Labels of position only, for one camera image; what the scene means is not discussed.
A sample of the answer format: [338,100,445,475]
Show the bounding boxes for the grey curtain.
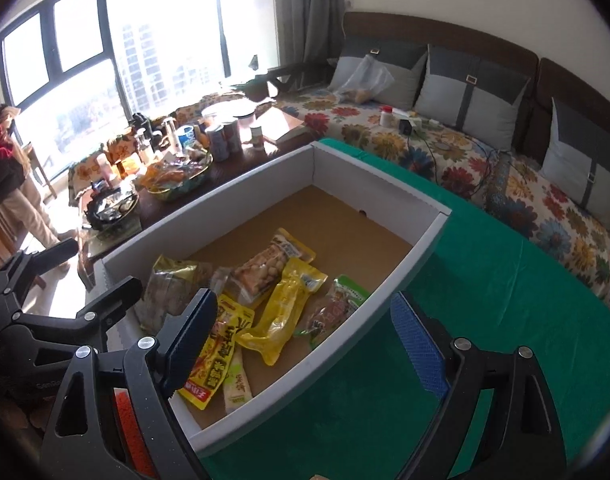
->
[272,0,346,81]

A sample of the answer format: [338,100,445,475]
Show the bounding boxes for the brown book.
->
[259,105,310,143]

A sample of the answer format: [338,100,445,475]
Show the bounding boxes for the long yellow red snack packet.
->
[177,294,256,411]

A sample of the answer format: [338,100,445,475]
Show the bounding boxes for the metal can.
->
[205,125,228,162]
[224,120,243,155]

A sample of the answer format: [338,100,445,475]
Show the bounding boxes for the plain yellow snack packet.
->
[235,258,330,367]

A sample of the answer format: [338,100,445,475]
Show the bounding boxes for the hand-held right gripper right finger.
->
[390,292,568,480]

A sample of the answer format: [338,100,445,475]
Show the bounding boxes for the floral bed sheet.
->
[175,87,610,311]

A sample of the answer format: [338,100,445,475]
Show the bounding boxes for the black cable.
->
[405,130,510,196]

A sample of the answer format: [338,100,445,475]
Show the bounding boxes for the dark wooden armchair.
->
[245,60,336,103]

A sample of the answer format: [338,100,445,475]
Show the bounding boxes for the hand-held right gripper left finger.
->
[42,287,220,480]

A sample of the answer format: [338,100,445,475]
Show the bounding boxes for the basket of snacks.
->
[140,149,214,203]

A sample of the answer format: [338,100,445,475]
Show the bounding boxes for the white cardboard box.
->
[85,141,453,456]

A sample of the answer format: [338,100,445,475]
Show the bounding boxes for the brown snack bag yellow trim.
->
[134,255,226,333]

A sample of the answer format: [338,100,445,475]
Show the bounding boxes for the clear peanut snack packet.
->
[225,227,316,308]

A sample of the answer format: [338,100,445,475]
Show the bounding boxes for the green blanket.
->
[200,137,610,480]

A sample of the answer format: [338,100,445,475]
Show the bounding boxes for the cream snack packet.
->
[224,347,253,415]

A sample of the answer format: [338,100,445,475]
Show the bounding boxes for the clear plastic bag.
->
[337,55,396,103]

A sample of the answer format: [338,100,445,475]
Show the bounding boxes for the black framed window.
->
[0,0,280,181]

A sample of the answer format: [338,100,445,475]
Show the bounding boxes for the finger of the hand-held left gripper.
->
[10,276,143,352]
[0,239,80,306]

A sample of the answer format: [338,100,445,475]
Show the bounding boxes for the black garment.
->
[0,90,26,206]

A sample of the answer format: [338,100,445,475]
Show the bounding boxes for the grey two-tone pillow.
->
[539,96,610,228]
[414,45,533,153]
[330,35,430,106]

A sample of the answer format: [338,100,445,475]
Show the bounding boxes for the beige pants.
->
[2,105,78,271]

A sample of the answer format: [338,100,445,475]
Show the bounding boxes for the blue white cup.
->
[177,125,200,155]

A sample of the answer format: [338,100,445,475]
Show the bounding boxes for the brown headboard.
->
[342,10,610,171]

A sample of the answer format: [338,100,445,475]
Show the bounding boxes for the brown meat packet green end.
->
[295,274,372,348]

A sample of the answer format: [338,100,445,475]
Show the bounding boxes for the wooden side table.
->
[67,100,316,281]

